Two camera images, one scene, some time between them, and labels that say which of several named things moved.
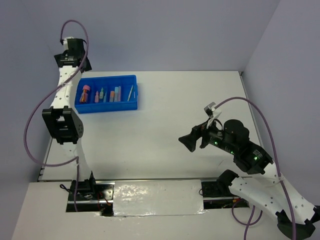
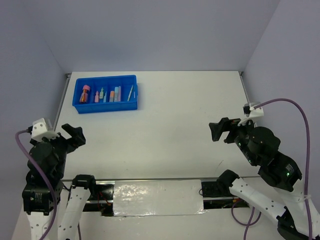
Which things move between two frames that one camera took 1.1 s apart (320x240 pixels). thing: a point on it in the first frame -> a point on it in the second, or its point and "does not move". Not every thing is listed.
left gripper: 57,57 -> 78,136
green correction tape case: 101,93 does not move
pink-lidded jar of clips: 84,96 does not move
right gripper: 189,140 -> 225,123
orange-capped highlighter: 111,97 does not move
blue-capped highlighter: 116,94 does not move
